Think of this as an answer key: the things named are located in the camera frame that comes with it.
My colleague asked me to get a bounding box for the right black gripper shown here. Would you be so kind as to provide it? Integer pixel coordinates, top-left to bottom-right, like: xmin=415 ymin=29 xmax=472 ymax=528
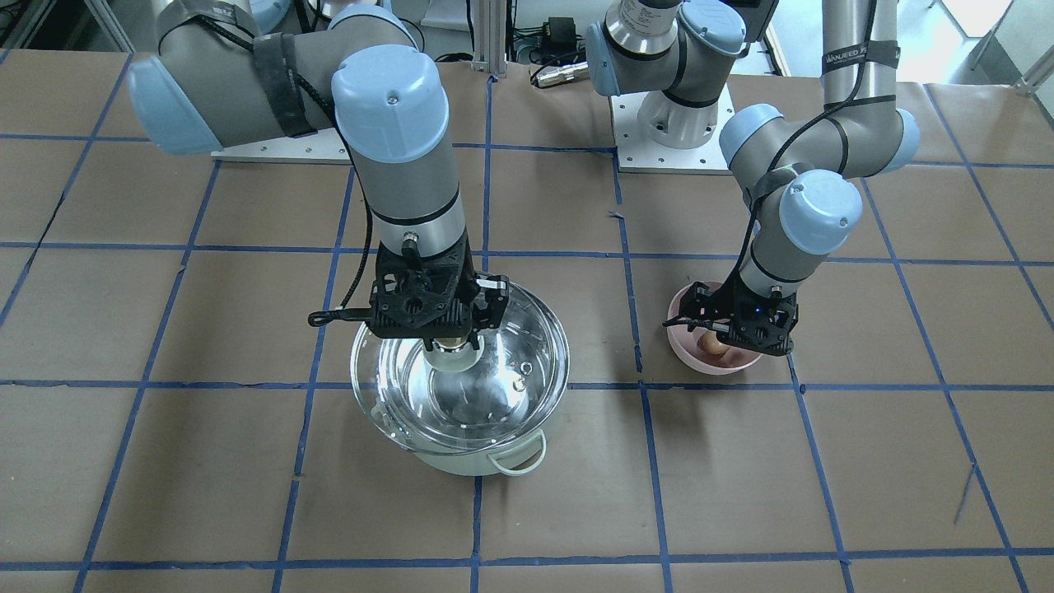
xmin=366 ymin=236 xmax=511 ymax=353

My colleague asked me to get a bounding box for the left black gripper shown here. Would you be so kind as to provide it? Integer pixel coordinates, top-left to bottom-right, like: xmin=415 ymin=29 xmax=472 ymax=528
xmin=683 ymin=275 xmax=799 ymax=357

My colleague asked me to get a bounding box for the brown egg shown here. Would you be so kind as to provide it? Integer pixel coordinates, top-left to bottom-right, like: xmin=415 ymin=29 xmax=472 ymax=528
xmin=697 ymin=333 xmax=731 ymax=359

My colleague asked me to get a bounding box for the glass pot lid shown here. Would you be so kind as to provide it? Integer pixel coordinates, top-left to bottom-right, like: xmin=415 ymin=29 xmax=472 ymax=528
xmin=350 ymin=284 xmax=571 ymax=454

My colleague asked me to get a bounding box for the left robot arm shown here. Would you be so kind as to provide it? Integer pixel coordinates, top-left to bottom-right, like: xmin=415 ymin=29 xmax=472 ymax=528
xmin=585 ymin=1 xmax=920 ymax=356

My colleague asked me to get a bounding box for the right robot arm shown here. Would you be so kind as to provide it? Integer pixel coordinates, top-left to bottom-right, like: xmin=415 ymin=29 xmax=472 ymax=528
xmin=128 ymin=1 xmax=511 ymax=353

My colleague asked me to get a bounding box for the pale green cooking pot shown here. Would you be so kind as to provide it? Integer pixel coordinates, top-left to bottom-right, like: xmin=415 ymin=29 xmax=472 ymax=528
xmin=350 ymin=284 xmax=571 ymax=477

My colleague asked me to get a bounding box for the pink bowl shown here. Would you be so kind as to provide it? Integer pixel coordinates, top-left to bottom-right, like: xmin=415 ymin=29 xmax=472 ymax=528
xmin=665 ymin=325 xmax=762 ymax=376

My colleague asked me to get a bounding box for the silver cylindrical connector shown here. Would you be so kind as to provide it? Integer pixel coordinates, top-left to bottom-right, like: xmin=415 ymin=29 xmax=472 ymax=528
xmin=531 ymin=63 xmax=590 ymax=88

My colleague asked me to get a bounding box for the black power adapter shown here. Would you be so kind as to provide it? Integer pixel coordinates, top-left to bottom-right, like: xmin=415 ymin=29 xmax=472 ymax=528
xmin=542 ymin=16 xmax=577 ymax=54

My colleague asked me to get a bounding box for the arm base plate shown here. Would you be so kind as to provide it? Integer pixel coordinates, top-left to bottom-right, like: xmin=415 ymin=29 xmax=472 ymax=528
xmin=609 ymin=86 xmax=735 ymax=175
xmin=211 ymin=129 xmax=351 ymax=166

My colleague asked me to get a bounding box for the aluminium frame post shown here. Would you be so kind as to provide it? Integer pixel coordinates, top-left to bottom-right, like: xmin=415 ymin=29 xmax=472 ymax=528
xmin=466 ymin=1 xmax=512 ymax=79

